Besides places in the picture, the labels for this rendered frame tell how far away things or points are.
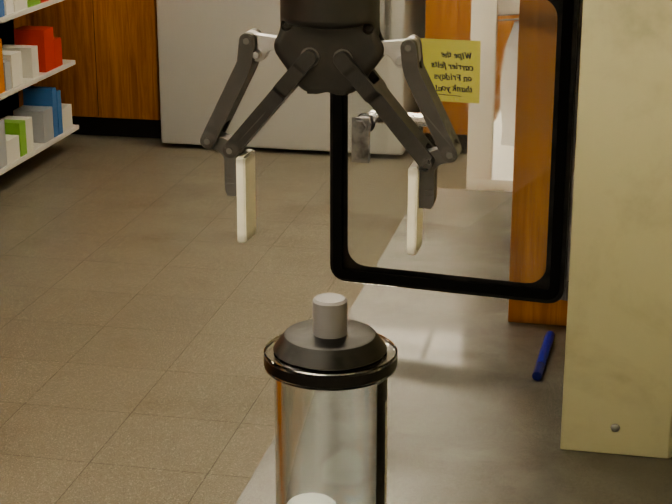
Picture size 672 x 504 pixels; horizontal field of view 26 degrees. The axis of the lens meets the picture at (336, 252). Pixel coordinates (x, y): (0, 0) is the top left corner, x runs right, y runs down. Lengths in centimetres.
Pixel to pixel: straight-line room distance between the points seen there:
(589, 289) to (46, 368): 296
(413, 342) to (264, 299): 297
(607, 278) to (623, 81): 20
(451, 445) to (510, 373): 21
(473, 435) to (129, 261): 370
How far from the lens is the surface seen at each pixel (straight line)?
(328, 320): 116
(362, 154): 181
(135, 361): 430
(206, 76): 669
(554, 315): 189
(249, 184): 115
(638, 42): 142
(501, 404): 165
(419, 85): 109
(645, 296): 149
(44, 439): 385
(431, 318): 190
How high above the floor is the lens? 160
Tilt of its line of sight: 18 degrees down
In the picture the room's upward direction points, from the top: straight up
